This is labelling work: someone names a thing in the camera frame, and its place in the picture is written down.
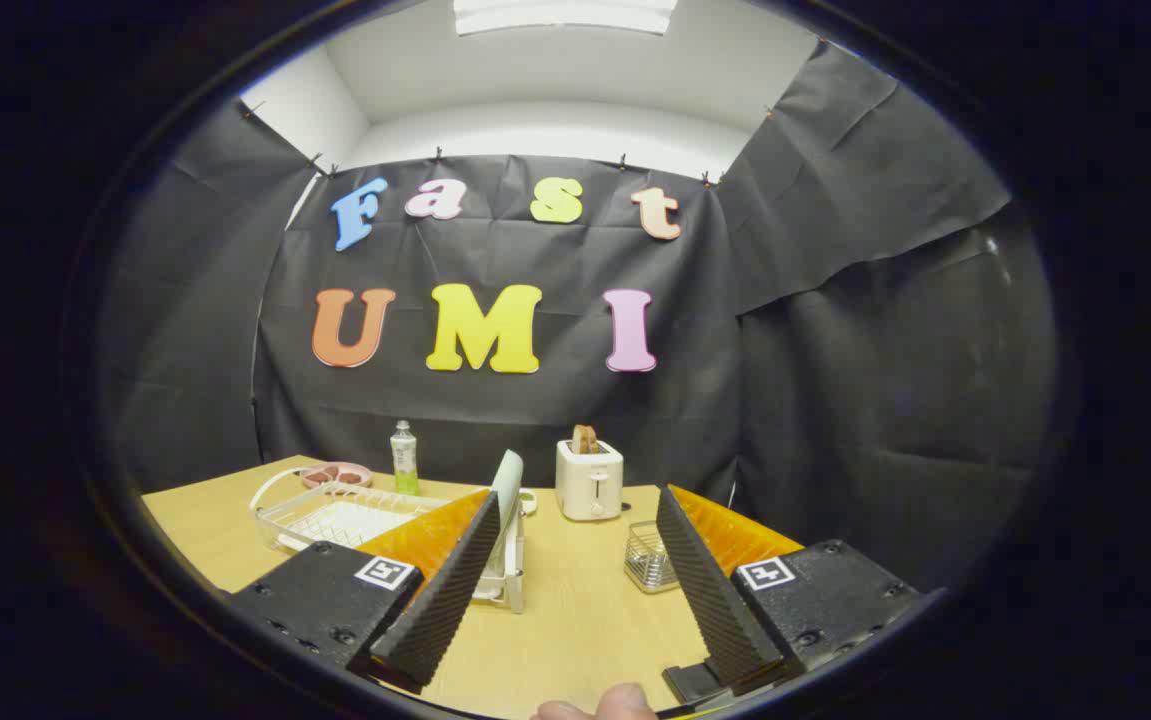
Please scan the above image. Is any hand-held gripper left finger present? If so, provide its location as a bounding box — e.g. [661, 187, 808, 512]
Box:
[228, 490, 502, 696]

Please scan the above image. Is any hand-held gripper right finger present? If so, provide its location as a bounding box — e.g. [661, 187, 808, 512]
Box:
[657, 485, 924, 706]

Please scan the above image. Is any metal wire basket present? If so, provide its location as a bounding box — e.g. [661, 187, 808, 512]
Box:
[625, 520, 681, 594]

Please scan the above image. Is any pale green plate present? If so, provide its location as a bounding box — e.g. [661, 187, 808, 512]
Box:
[490, 450, 526, 581]

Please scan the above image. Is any white wire dish rack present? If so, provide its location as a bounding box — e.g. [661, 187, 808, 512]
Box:
[250, 462, 528, 613]

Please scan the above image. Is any pink plate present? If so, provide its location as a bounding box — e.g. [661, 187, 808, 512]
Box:
[300, 462, 373, 489]

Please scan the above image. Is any green drink bottle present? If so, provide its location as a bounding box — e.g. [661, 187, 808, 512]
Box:
[391, 420, 421, 497]

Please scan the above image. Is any white toaster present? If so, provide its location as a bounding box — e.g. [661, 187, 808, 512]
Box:
[555, 438, 625, 522]

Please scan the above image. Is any ceiling light panel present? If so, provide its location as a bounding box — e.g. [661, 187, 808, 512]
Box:
[453, 0, 678, 36]

